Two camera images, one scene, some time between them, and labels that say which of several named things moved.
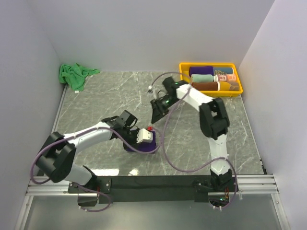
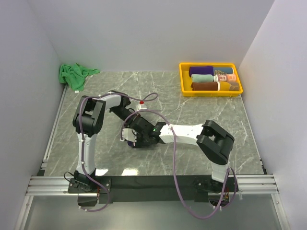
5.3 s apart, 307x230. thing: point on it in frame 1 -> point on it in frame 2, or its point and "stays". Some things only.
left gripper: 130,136 -> 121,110
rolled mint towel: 202,78 stays
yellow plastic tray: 185,76 stays
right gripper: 159,110 -> 139,144
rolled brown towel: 203,86 stays
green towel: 75,75 stays
